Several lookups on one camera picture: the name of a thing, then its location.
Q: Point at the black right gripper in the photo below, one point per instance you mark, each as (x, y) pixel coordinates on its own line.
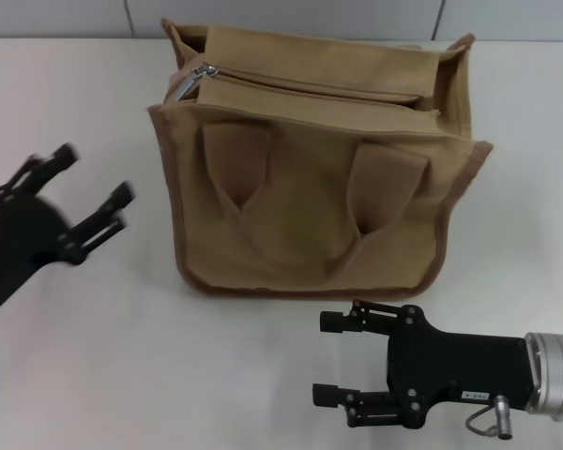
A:
(450, 365)

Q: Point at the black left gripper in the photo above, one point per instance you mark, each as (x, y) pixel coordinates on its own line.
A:
(23, 234)

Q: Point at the khaki canvas food bag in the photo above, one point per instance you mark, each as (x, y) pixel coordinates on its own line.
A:
(309, 225)

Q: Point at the silver metal zipper pull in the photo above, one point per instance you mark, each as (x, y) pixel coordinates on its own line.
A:
(187, 86)

